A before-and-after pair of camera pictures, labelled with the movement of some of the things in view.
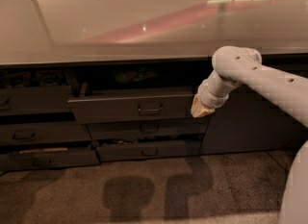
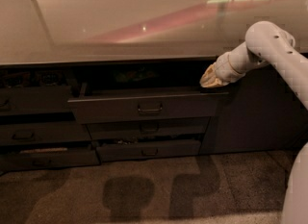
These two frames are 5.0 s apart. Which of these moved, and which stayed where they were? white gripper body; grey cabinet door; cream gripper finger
Moved: white gripper body; cream gripper finger
Stayed: grey cabinet door
